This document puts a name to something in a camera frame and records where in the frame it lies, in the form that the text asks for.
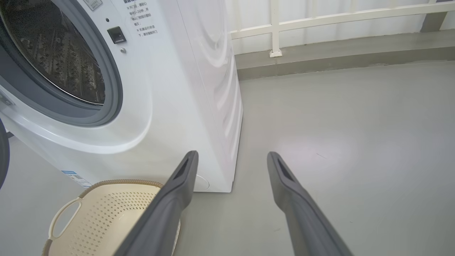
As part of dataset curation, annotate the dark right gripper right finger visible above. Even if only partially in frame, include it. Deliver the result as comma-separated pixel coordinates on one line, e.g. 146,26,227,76
267,151,354,256

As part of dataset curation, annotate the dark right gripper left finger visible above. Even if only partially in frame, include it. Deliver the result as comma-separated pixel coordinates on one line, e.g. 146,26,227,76
114,150,199,256

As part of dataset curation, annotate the black round glass washer door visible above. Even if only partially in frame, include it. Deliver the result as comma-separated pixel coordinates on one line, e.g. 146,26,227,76
0,119,10,189

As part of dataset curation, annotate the white front-load washing machine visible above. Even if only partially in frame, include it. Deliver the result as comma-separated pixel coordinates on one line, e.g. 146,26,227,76
0,0,244,193

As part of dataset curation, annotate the black door latch socket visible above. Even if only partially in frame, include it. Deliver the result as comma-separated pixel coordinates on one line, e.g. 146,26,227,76
107,26,127,44

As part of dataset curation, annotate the washing machine steel drum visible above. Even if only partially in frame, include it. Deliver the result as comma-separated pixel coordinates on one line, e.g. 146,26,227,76
0,0,106,106

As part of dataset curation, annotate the round white filter cover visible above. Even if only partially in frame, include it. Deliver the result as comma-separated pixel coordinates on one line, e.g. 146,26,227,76
194,174,210,191

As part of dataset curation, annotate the cream perforated laundry basket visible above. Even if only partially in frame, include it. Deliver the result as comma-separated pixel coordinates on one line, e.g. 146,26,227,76
42,180,181,256

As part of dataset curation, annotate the blue energy label sticker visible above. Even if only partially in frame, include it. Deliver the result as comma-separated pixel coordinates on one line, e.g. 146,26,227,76
61,171,92,188

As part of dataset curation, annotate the grey concrete kerb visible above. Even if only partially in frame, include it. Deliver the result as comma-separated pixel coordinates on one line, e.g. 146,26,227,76
235,28,455,81

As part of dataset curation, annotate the white metal railing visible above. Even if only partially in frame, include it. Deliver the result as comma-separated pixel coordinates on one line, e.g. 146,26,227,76
227,0,455,58

